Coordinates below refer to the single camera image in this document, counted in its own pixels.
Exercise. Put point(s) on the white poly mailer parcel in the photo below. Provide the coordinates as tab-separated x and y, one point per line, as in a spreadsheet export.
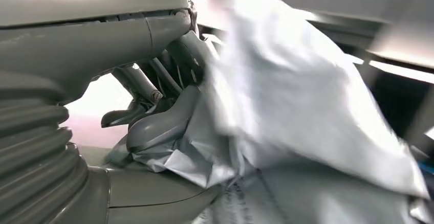
288	97

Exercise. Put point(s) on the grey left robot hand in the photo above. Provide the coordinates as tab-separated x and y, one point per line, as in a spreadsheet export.
84	43

